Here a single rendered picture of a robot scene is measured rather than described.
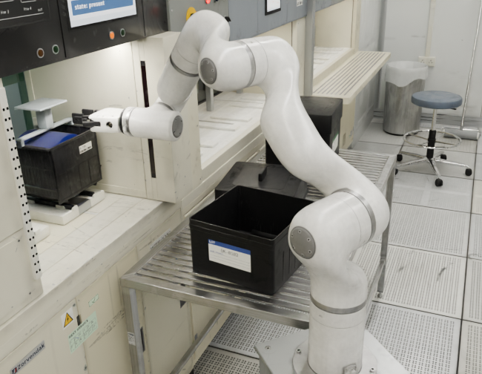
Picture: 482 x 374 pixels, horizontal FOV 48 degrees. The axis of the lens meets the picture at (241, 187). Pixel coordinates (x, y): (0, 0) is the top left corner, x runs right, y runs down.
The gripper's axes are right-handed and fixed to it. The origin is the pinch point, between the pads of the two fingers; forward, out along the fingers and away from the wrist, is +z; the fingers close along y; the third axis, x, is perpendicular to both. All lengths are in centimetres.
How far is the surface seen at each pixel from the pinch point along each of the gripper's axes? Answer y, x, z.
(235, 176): 45, -33, -29
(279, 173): 53, -33, -43
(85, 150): 4.3, -12.5, 4.4
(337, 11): 310, -3, -4
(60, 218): -10.5, -29.6, 5.5
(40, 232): -20.2, -29.3, 4.7
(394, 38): 425, -39, -34
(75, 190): -3.1, -23.2, 4.5
